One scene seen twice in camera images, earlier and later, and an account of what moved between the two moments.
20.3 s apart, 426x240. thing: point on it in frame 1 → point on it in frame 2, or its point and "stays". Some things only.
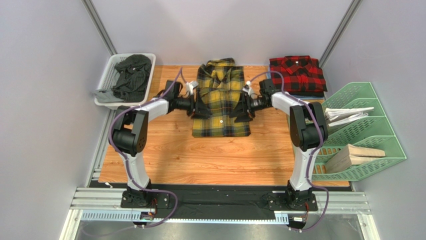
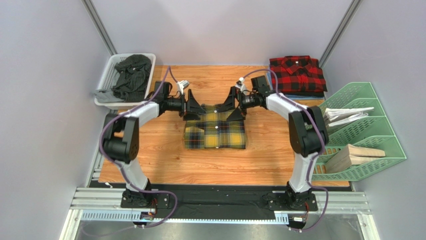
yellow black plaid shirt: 220,83 → 214,130
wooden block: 349,155 stays
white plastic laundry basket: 109,75 stays
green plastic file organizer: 374,131 stays
